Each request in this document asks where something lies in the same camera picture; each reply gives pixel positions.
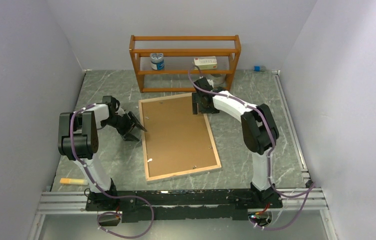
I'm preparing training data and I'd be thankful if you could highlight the blue white jar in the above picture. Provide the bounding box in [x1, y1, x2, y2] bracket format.
[150, 53, 165, 71]

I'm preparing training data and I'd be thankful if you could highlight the wooden picture frame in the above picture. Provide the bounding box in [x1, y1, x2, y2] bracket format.
[138, 92, 222, 182]

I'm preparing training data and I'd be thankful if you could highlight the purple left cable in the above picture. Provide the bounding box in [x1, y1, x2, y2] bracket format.
[70, 103, 155, 240]

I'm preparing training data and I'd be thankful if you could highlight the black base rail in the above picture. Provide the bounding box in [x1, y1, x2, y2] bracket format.
[85, 188, 283, 223]

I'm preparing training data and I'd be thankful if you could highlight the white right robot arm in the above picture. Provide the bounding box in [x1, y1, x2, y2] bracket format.
[192, 77, 280, 208]

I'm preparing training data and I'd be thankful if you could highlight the purple cable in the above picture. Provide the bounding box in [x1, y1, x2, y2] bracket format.
[187, 65, 316, 232]
[70, 103, 155, 240]

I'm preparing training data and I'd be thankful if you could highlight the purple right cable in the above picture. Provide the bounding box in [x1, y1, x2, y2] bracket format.
[187, 65, 316, 232]

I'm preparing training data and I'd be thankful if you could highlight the silver tape roll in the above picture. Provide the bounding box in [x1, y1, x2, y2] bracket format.
[207, 73, 226, 85]

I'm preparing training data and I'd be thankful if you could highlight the orange wooden shelf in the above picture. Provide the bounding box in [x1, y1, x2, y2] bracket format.
[129, 35, 242, 93]

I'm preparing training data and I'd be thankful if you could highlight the blue capped bottle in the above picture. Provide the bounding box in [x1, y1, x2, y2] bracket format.
[253, 65, 267, 72]

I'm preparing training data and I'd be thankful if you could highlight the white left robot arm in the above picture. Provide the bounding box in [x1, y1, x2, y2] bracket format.
[58, 95, 146, 210]

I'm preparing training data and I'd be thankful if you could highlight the yellow glue stick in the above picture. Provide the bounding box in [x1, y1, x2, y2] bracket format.
[60, 178, 88, 186]

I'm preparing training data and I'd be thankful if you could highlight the white green box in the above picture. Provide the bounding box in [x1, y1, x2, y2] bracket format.
[193, 56, 218, 70]

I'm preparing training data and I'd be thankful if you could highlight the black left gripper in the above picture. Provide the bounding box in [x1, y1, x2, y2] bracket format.
[101, 111, 146, 142]

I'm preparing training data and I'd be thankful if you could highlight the brown backing board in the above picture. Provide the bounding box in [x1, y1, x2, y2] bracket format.
[141, 96, 218, 178]

